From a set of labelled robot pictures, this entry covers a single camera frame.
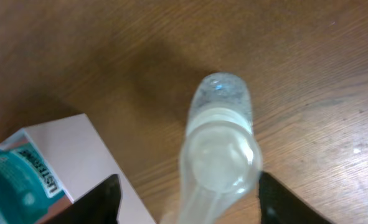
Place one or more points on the teal Listerine mouthwash bottle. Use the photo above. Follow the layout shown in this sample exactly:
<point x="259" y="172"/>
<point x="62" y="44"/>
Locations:
<point x="28" y="188"/>

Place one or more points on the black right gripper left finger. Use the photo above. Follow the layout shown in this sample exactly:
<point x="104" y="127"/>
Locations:
<point x="100" y="206"/>

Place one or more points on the clear purple sanitizer bottle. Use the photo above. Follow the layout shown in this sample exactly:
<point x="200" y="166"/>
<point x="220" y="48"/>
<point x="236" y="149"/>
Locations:
<point x="220" y="160"/>

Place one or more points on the pink white open box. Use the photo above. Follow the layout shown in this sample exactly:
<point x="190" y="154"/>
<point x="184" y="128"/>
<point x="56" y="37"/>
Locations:
<point x="80" y="160"/>

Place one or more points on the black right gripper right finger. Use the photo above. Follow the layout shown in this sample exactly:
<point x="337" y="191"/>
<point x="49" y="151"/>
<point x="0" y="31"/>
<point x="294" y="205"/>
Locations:
<point x="279" y="205"/>

